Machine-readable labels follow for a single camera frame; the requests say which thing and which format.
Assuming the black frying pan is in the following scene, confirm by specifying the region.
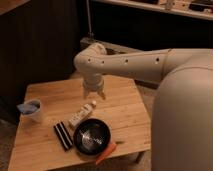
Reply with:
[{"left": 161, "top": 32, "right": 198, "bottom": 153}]
[{"left": 73, "top": 118, "right": 111, "bottom": 156}]

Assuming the white plastic bottle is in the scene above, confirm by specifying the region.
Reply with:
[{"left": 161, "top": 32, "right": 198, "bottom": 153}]
[{"left": 68, "top": 100, "right": 97, "bottom": 128}]

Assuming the black white striped block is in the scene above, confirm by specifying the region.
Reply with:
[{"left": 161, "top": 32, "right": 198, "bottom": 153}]
[{"left": 53, "top": 122, "right": 73, "bottom": 151}]

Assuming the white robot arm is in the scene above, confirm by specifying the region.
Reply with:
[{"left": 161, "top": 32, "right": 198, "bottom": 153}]
[{"left": 74, "top": 43, "right": 213, "bottom": 171}]

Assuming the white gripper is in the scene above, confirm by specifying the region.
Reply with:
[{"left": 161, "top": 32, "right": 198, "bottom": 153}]
[{"left": 83, "top": 74, "right": 106, "bottom": 100}]

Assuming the blue cloth in cup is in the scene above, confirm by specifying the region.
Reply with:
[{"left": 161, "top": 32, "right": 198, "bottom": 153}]
[{"left": 17, "top": 103, "right": 40, "bottom": 115}]

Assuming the wooden table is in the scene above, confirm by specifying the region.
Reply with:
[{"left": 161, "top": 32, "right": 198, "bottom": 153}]
[{"left": 7, "top": 74, "right": 152, "bottom": 171}]

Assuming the wooden shelf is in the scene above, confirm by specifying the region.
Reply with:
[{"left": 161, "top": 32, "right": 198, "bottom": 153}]
[{"left": 93, "top": 0, "right": 213, "bottom": 21}]

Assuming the orange carrot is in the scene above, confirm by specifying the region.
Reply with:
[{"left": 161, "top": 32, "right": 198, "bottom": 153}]
[{"left": 95, "top": 141, "right": 122, "bottom": 165}]

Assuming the metal pole stand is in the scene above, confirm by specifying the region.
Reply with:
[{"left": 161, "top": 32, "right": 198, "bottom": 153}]
[{"left": 86, "top": 0, "right": 94, "bottom": 40}]

